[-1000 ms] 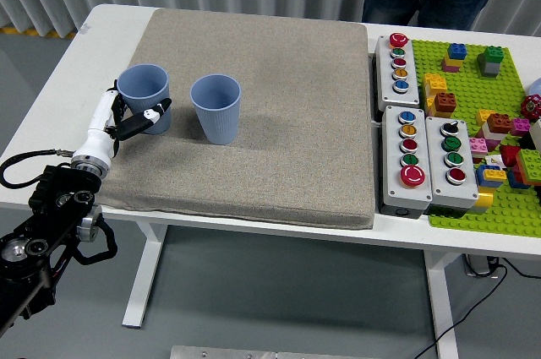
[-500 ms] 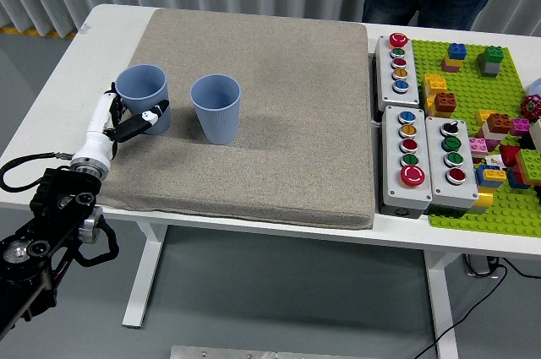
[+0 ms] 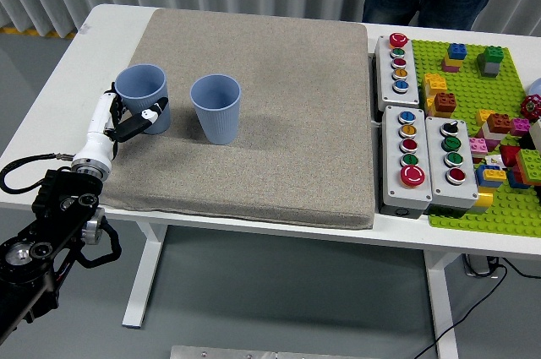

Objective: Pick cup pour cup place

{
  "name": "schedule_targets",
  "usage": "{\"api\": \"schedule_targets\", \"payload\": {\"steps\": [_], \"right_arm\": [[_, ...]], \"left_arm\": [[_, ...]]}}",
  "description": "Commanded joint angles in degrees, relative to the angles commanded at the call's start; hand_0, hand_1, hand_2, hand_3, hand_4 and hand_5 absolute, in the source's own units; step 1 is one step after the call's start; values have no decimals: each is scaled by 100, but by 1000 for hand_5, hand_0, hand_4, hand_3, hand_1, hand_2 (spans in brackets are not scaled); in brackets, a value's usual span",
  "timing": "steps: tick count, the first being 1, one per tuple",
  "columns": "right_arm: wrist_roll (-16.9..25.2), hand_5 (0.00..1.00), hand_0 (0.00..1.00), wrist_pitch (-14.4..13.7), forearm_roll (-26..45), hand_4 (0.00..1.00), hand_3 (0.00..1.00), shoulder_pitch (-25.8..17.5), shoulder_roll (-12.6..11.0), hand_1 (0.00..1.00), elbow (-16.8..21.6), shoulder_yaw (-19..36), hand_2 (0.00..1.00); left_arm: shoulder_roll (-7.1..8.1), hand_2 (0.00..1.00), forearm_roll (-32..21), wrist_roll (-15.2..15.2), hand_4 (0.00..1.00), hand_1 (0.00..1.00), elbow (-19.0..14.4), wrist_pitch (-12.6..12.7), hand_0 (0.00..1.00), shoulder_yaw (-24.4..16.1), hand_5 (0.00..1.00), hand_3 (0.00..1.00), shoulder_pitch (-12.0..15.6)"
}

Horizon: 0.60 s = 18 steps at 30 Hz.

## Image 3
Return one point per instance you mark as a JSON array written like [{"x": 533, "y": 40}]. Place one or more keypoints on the small table sticker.
[{"x": 84, "y": 28}]

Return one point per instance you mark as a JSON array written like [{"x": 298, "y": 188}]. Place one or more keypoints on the light blue dish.
[{"x": 537, "y": 88}]

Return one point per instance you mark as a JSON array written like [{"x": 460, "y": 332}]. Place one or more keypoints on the brown brick on yellow brick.
[{"x": 444, "y": 101}]

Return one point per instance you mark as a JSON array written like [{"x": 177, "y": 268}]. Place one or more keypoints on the green studded baseplate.
[{"x": 465, "y": 88}]

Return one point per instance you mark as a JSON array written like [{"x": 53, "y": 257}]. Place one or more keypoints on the magenta brick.
[{"x": 520, "y": 126}]

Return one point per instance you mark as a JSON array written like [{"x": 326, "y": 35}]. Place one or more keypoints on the silver metal plate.
[{"x": 253, "y": 352}]

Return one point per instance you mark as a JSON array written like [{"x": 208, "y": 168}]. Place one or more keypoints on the yellow cylinder brick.
[{"x": 485, "y": 198}]

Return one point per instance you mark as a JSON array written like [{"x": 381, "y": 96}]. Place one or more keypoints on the white box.
[{"x": 536, "y": 135}]

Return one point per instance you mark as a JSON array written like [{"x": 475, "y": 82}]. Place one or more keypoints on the blue yellow pink brick stack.
[{"x": 456, "y": 51}]

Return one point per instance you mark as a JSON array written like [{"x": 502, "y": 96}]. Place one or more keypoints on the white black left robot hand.
[{"x": 95, "y": 139}]

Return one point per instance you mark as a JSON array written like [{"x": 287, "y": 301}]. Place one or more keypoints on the large green orange brick pile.
[{"x": 530, "y": 162}]

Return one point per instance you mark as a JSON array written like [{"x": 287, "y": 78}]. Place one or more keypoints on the red valve handwheel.
[{"x": 530, "y": 106}]

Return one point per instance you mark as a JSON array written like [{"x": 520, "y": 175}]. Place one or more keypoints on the yellow floor tape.
[{"x": 55, "y": 34}]

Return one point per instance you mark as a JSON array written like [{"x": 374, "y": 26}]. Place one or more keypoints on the blue and yellow brick stack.
[{"x": 490, "y": 174}]

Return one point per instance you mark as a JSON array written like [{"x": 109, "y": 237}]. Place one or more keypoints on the red brick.
[{"x": 509, "y": 155}]

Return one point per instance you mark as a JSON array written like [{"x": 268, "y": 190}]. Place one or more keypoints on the single yellow brick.
[{"x": 482, "y": 117}]

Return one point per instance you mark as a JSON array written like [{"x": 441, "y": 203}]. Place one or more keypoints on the grey-brown padded mat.
[{"x": 274, "y": 122}]

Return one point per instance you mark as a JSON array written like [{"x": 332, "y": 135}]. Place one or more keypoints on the blue ribbed cup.
[
  {"x": 217, "y": 122},
  {"x": 143, "y": 80}
]

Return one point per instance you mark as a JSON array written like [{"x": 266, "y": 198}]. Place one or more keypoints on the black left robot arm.
[{"x": 50, "y": 207}]

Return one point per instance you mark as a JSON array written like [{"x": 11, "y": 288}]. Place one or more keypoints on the brown white pink brick stack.
[{"x": 498, "y": 122}]

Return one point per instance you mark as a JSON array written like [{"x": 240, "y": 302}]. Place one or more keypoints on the grey five-button control box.
[
  {"x": 391, "y": 173},
  {"x": 385, "y": 80}
]

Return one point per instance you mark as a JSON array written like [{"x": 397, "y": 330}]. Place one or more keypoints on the grey floor power strip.
[{"x": 477, "y": 266}]

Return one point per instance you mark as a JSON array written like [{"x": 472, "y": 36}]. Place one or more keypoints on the white table leg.
[
  {"x": 441, "y": 312},
  {"x": 141, "y": 283}
]

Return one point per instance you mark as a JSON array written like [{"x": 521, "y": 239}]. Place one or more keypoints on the grey box with selector switch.
[{"x": 437, "y": 173}]

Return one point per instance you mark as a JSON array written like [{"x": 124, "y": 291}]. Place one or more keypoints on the green grey brick stack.
[{"x": 492, "y": 55}]

